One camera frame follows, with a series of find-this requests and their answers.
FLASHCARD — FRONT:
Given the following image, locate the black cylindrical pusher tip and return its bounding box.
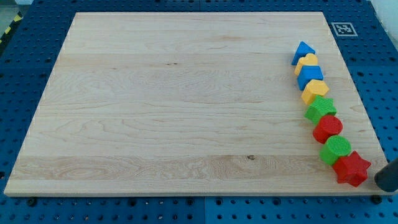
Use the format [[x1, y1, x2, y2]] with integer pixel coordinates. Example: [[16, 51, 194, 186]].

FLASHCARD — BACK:
[[374, 158, 397, 192]]

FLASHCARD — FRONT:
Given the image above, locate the red star block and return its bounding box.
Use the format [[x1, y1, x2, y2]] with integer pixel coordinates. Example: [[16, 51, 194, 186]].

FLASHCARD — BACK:
[[332, 151, 372, 187]]

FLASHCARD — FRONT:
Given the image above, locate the green cylinder block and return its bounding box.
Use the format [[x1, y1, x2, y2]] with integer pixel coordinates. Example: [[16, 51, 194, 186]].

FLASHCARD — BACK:
[[320, 135, 351, 166]]

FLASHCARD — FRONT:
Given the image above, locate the green star block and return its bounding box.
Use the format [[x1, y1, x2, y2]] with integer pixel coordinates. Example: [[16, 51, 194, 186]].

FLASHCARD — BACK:
[[304, 95, 338, 125]]

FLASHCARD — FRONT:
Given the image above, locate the red cylinder block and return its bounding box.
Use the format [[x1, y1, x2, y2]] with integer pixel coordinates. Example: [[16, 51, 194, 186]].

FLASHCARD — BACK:
[[313, 115, 343, 144]]

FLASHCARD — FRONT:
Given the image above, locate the yellow hexagon block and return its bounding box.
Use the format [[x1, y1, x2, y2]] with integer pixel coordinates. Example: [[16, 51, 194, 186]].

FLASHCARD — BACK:
[[301, 79, 330, 105]]

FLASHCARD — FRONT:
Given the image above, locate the blue cube block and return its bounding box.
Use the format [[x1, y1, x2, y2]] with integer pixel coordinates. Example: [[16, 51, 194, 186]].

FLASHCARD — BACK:
[[297, 65, 323, 91]]

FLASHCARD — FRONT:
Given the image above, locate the yellow heart block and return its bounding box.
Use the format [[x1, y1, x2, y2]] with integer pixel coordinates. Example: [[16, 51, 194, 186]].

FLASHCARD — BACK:
[[294, 53, 318, 76]]

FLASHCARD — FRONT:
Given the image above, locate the blue triangle block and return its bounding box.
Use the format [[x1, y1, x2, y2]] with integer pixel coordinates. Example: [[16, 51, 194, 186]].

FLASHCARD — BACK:
[[291, 41, 316, 65]]

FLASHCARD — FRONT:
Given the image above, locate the white fiducial marker tag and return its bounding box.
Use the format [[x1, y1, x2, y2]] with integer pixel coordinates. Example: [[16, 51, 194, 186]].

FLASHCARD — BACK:
[[331, 22, 358, 37]]

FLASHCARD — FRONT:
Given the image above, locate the wooden board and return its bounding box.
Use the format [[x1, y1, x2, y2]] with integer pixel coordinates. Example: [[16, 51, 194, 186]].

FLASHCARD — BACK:
[[4, 12, 387, 197]]

